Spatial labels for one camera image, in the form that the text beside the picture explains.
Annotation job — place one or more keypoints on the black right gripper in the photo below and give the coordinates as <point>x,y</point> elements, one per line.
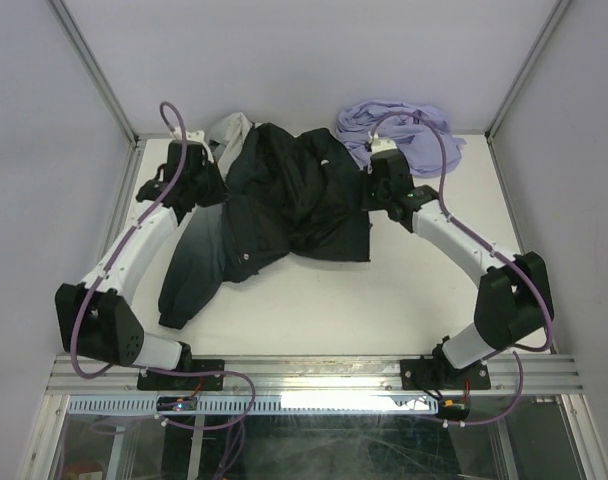
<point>367,203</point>

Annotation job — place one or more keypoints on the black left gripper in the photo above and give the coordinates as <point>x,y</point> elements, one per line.
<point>220,193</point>

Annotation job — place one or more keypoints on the dark green grey jacket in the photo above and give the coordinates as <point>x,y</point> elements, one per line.
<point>288,195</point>

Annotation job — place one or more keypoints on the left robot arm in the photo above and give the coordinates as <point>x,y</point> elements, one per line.
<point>95,315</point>

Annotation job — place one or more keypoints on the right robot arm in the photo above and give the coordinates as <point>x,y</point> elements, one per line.
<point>513,298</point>

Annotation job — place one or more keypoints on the crumpled lavender cloth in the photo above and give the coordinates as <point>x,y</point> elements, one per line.
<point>422,133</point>

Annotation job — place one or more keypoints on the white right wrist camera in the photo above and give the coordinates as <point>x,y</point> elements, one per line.
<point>379,148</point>

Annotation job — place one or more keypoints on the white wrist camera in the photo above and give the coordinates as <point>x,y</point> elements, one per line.
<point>379,148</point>
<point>198,137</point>

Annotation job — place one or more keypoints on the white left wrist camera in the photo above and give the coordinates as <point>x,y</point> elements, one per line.
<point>198,137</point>

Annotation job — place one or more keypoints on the left aluminium corner post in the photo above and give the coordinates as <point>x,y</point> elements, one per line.
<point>80,46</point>

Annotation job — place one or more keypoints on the aluminium corner post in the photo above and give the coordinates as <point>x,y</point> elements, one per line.
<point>542,39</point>
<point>80,46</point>

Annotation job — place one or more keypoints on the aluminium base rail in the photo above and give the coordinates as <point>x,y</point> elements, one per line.
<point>540,375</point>

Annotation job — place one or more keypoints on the right aluminium corner post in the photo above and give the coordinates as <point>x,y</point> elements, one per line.
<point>542,39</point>

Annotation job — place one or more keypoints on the slotted grey cable duct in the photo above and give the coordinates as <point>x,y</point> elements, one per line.
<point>289,403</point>

